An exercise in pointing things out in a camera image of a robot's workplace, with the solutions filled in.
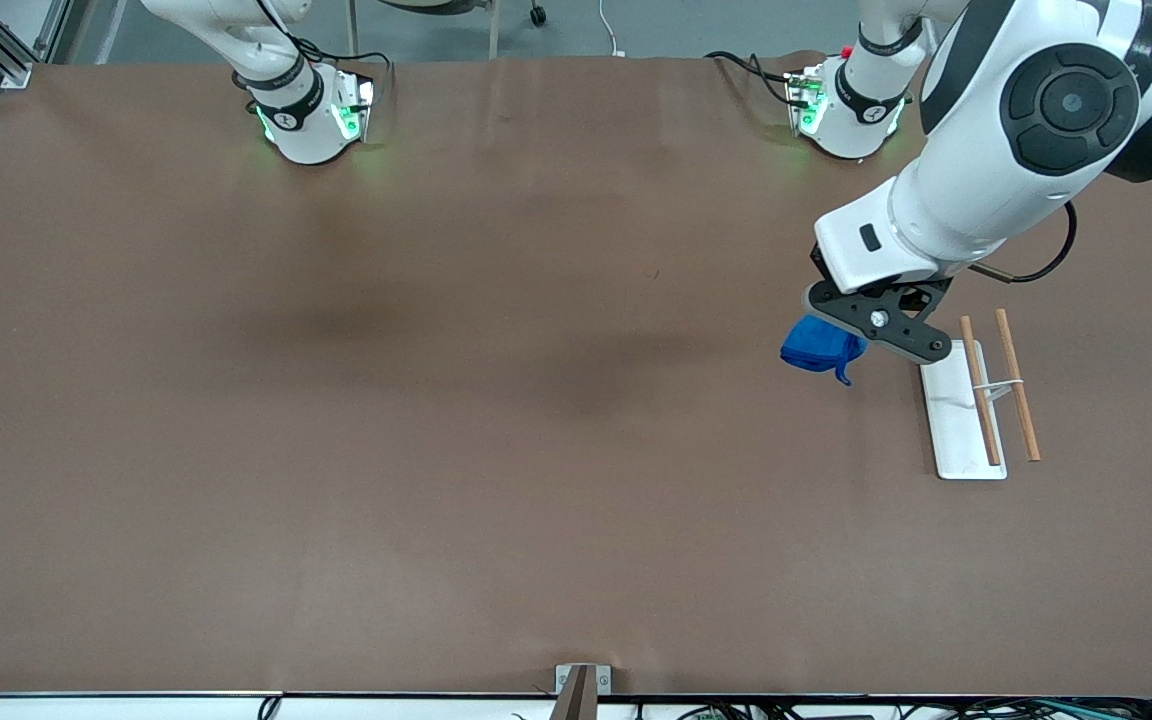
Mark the black base cable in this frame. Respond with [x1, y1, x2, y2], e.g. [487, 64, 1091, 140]
[281, 30, 394, 86]
[704, 49, 802, 109]

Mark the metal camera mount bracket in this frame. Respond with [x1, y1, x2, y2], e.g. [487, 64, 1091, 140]
[548, 663, 614, 720]

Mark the black left base cable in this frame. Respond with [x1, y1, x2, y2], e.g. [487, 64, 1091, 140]
[704, 49, 802, 109]

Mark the black right base cable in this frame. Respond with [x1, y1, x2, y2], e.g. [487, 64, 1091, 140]
[281, 30, 394, 86]

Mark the white cable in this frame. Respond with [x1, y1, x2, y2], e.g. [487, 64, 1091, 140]
[598, 0, 629, 58]

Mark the white towel rack base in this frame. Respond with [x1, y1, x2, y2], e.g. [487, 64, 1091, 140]
[920, 339, 1008, 481]

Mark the brown table cover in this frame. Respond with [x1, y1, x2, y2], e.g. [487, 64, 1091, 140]
[0, 52, 1152, 699]

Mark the blue microfibre towel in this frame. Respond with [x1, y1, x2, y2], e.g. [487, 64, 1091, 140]
[780, 315, 869, 387]

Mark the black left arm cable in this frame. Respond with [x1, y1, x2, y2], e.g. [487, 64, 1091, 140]
[969, 200, 1079, 285]

